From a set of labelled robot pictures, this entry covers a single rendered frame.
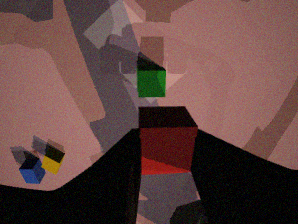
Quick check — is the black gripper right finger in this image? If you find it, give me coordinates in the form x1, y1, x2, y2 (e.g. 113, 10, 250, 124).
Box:
190, 128, 298, 224

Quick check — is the blue cube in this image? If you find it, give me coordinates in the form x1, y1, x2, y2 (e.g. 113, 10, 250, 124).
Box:
19, 159, 45, 184

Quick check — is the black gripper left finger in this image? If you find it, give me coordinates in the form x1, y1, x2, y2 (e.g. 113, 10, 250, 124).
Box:
0, 129, 142, 224

